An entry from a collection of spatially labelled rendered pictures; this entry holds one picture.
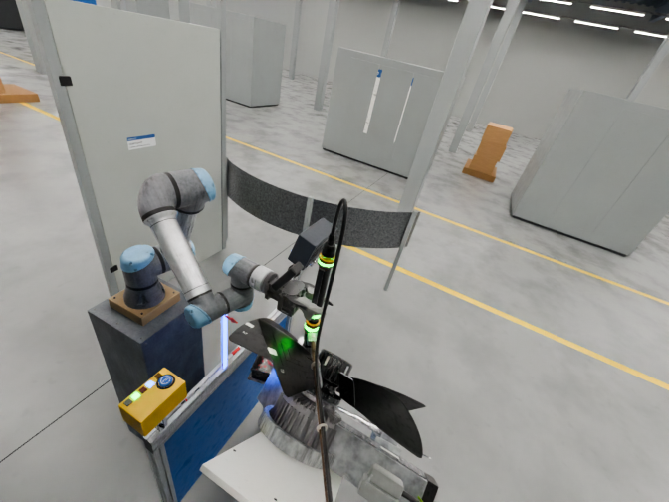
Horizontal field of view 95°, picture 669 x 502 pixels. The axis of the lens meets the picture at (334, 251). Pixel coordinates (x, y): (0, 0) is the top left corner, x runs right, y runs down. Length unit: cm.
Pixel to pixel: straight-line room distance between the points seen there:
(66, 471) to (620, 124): 728
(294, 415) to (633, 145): 648
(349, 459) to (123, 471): 150
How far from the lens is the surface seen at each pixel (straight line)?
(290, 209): 282
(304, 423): 102
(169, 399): 120
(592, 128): 668
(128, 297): 149
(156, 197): 104
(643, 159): 693
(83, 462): 240
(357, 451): 107
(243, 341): 112
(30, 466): 249
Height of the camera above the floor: 208
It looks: 33 degrees down
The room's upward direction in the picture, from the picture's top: 13 degrees clockwise
